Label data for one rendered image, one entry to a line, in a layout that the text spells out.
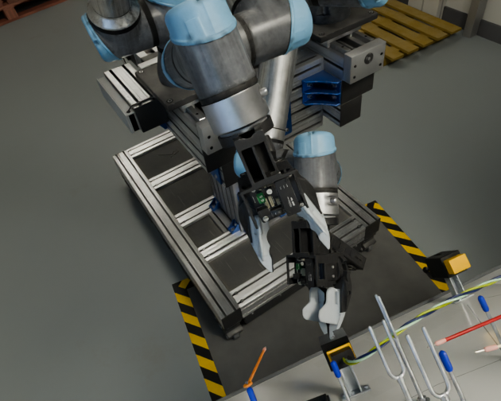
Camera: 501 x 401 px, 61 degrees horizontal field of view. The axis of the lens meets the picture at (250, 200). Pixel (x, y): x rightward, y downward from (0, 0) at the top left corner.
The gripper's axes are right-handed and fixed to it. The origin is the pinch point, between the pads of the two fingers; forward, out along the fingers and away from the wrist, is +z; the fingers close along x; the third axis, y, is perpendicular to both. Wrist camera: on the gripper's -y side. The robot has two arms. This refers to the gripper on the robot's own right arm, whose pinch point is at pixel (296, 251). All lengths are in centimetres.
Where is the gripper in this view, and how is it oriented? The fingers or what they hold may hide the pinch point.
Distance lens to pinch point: 62.7
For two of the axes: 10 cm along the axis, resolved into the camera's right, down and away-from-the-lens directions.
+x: 9.2, -3.9, -0.5
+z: 3.8, 8.7, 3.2
